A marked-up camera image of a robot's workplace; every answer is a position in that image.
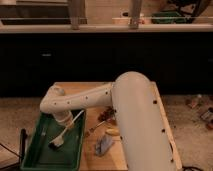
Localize white handled brush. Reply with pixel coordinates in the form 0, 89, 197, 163
48, 110, 84, 150

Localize green plastic tray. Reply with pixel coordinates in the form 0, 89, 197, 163
20, 110, 86, 171

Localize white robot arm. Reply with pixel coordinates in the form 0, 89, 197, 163
40, 71, 176, 171

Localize metal fork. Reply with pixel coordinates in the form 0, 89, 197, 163
84, 121, 106, 137

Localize bunch of dark grapes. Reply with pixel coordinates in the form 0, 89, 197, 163
98, 107, 114, 122

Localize blue grey cloth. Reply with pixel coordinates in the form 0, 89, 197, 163
95, 134, 114, 156

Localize wooden cutting board table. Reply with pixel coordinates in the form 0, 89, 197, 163
55, 82, 182, 171

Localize yellow banana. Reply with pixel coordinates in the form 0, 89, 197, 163
105, 128, 120, 136

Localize dark cabinet counter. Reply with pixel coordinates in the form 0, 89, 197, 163
0, 26, 213, 97

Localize items on floor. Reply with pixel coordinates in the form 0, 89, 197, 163
185, 94, 213, 130

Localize green bin on counter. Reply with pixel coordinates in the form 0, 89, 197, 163
151, 11, 186, 24

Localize black post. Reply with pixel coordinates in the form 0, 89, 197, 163
19, 129, 27, 165

